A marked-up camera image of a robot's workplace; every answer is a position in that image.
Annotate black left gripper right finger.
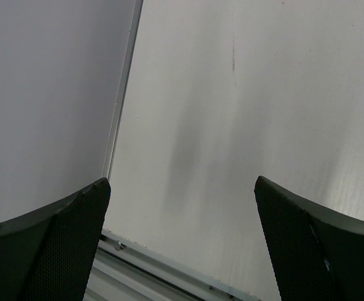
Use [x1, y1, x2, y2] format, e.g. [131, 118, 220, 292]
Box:
[254, 176, 364, 300]

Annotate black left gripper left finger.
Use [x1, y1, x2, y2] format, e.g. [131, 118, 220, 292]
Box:
[0, 177, 111, 300]

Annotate aluminium mounting rail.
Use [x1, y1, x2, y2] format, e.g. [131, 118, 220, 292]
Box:
[84, 230, 280, 301]

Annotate left aluminium frame post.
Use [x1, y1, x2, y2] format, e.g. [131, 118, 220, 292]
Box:
[102, 1, 144, 180]

